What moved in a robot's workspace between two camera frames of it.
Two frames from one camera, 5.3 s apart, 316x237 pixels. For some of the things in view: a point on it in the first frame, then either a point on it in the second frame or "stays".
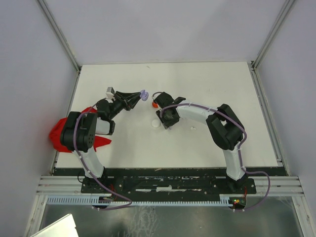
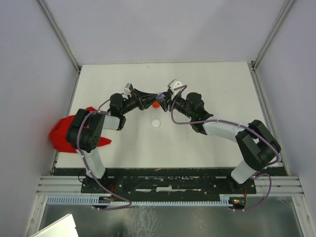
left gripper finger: (132, 102) to (148, 101)
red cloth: (56, 134) stays
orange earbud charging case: (155, 105) stays
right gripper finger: (158, 113) to (164, 104)
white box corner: (64, 227) stays
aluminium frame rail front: (264, 186) stays
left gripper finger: (130, 96) to (143, 95)
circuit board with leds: (236, 202) stays
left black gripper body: (120, 102) to (139, 101)
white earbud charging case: (155, 123) stays
